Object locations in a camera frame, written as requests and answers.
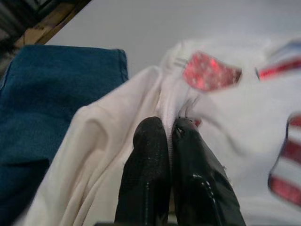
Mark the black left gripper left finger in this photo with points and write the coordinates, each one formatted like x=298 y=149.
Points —
x=145 y=164

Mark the blue jeans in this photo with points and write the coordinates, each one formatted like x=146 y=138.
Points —
x=47 y=94

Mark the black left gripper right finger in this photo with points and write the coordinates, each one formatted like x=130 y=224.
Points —
x=200 y=183

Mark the white T-shirt with flag print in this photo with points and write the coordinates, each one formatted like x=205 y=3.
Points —
x=235 y=106

